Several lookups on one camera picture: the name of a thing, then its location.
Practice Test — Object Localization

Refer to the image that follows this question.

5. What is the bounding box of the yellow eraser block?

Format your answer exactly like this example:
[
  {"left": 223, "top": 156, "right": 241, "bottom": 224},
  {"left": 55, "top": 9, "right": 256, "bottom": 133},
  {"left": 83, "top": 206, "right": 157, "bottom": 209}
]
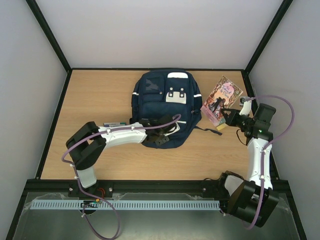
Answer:
[{"left": 216, "top": 123, "right": 228, "bottom": 131}]

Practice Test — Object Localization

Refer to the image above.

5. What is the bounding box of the purple cap marker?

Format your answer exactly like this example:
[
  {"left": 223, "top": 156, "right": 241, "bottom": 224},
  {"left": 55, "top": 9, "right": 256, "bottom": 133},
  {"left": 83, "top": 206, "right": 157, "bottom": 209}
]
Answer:
[{"left": 103, "top": 122, "right": 119, "bottom": 127}]

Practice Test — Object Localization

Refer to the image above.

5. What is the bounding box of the green cap marker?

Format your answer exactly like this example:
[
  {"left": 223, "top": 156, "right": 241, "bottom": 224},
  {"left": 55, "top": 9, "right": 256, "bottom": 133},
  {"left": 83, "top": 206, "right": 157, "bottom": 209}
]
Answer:
[{"left": 114, "top": 122, "right": 127, "bottom": 126}]

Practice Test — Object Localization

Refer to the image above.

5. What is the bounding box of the black aluminium frame rail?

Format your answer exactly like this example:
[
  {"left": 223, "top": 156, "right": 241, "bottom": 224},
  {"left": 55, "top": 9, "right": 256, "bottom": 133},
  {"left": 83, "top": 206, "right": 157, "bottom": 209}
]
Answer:
[{"left": 24, "top": 178, "right": 291, "bottom": 198}]

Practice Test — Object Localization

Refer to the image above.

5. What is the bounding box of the light blue cable duct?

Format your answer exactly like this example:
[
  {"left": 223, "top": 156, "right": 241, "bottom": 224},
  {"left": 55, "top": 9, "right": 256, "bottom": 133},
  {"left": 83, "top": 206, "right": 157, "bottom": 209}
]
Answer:
[{"left": 30, "top": 199, "right": 221, "bottom": 211}]

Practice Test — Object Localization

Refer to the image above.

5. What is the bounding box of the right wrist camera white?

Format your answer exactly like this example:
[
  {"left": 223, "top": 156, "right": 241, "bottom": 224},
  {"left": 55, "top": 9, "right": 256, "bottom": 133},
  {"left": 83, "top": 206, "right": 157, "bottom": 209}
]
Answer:
[{"left": 239, "top": 96, "right": 252, "bottom": 117}]

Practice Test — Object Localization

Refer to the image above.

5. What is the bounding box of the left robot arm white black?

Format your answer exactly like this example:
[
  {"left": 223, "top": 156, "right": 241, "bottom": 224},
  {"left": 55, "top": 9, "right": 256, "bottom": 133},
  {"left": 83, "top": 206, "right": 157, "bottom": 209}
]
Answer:
[{"left": 61, "top": 114, "right": 181, "bottom": 192}]

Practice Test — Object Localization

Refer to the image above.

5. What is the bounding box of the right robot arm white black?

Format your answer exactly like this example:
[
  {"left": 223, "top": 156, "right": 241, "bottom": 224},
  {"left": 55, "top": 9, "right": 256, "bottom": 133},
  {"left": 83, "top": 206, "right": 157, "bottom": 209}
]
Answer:
[{"left": 218, "top": 99, "right": 279, "bottom": 230}]

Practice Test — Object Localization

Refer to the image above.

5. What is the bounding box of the purple illustrated book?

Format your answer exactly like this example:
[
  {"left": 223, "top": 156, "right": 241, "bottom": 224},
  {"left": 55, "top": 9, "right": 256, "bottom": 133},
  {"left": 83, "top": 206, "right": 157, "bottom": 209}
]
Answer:
[{"left": 200, "top": 75, "right": 243, "bottom": 127}]

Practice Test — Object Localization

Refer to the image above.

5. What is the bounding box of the navy blue backpack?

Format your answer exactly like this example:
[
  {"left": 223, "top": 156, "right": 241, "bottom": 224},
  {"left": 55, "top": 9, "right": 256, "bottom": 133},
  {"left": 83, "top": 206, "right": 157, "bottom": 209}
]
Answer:
[{"left": 129, "top": 69, "right": 223, "bottom": 150}]

